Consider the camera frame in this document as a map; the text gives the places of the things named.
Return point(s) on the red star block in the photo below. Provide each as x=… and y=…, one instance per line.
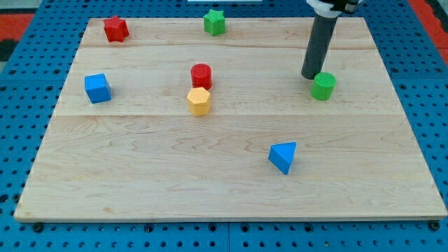
x=115, y=29

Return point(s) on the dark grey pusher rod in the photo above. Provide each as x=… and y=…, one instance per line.
x=319, y=41

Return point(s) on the blue triangle block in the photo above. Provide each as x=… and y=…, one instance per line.
x=281, y=155

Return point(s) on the red cylinder block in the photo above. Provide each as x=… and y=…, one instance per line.
x=201, y=76

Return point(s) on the yellow hexagon block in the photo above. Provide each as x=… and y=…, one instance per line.
x=199, y=101

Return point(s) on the wooden board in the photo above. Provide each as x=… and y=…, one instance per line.
x=144, y=157

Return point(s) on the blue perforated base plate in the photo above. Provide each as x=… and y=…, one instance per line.
x=411, y=41

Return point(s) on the green star block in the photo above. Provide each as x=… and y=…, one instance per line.
x=214, y=22

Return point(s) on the blue cube block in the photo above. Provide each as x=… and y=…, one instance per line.
x=97, y=88

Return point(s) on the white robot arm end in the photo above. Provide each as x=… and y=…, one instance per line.
x=333, y=8

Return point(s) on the green cylinder block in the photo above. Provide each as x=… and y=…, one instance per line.
x=323, y=86

